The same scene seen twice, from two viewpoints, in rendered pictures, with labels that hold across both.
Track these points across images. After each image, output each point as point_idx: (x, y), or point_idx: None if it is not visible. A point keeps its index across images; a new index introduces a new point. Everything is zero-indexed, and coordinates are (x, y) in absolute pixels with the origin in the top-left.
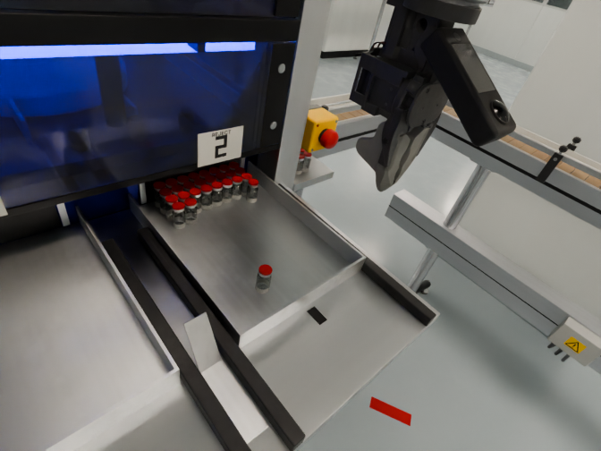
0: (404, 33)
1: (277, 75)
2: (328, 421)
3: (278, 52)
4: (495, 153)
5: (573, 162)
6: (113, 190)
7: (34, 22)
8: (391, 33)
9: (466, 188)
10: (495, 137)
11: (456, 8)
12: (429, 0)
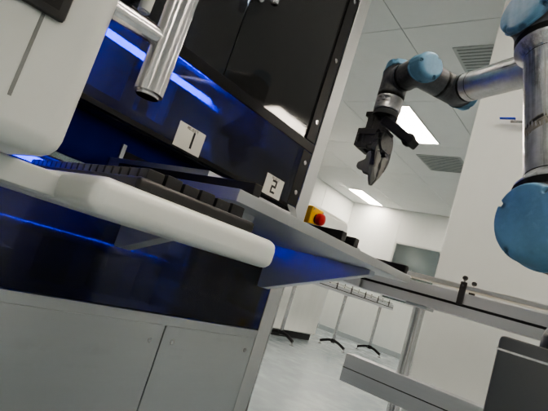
0: (373, 123)
1: (302, 165)
2: (364, 262)
3: (305, 154)
4: (423, 292)
5: (475, 289)
6: (230, 176)
7: (245, 95)
8: (369, 123)
9: (408, 330)
10: (412, 138)
11: (391, 110)
12: (382, 108)
